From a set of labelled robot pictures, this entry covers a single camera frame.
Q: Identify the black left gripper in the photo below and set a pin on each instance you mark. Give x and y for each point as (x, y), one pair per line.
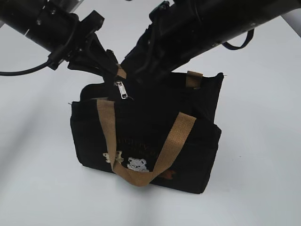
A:
(83, 50)

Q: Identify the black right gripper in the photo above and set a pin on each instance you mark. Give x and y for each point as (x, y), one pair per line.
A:
(156, 55)

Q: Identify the black canvas tote bag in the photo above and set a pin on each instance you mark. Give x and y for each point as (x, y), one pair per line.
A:
(166, 136)

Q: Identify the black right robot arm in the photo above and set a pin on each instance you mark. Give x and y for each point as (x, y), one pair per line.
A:
(187, 28)

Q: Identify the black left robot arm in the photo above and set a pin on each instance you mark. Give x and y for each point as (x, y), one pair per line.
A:
(60, 32)

